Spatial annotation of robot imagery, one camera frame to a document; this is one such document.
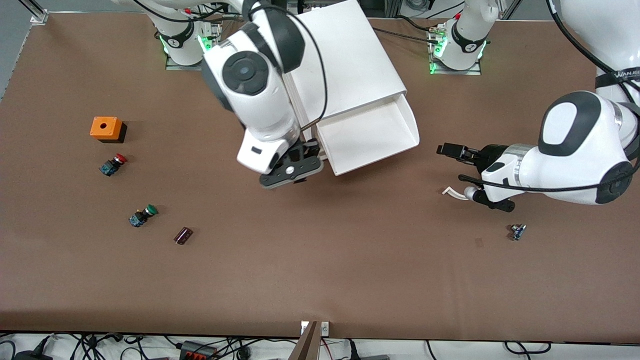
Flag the white drawer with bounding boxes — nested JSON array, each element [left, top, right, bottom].
[[315, 94, 420, 177]]

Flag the white drawer cabinet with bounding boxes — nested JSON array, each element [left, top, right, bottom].
[[283, 0, 408, 162]]

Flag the green mushroom push button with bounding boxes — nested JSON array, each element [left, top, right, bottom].
[[129, 204, 159, 228]]

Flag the red mushroom push button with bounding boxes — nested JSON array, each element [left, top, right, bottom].
[[99, 153, 128, 177]]

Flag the wooden stick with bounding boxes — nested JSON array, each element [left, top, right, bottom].
[[287, 321, 321, 360]]

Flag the black power strip red sockets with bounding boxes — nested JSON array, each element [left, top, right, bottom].
[[179, 341, 218, 360]]

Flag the aluminium corner profile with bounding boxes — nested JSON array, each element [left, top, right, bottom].
[[20, 0, 49, 24]]

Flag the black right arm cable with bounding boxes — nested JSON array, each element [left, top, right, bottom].
[[248, 0, 329, 132]]

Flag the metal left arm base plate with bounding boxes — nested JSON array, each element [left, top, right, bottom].
[[428, 22, 483, 76]]

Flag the black table cable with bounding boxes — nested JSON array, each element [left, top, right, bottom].
[[372, 26, 435, 45], [396, 15, 442, 33]]

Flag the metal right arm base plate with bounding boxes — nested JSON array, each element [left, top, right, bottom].
[[165, 22, 223, 71]]

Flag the black strap on left arm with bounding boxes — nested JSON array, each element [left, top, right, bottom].
[[595, 67, 640, 92]]

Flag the orange button enclosure box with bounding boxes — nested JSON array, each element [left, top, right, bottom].
[[90, 116, 128, 144]]

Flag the black looped floor cable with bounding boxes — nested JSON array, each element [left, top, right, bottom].
[[504, 341, 552, 355]]

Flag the black floor cable bundle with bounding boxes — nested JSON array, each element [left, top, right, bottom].
[[50, 332, 168, 360]]

